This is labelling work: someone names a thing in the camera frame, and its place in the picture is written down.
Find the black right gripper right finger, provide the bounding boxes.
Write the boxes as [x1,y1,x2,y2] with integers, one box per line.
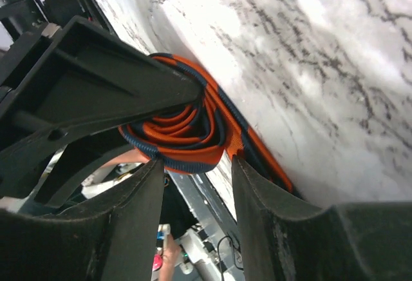
[232,157,411,280]

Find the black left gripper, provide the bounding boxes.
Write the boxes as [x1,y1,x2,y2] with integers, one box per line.
[1,0,201,204]

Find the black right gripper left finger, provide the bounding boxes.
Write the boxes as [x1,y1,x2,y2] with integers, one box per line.
[1,160,164,280]

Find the orange navy striped tie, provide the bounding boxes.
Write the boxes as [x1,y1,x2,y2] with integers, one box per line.
[118,53,297,194]

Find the black mounting rail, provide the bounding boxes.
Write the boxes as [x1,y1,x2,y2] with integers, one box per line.
[57,0,245,281]

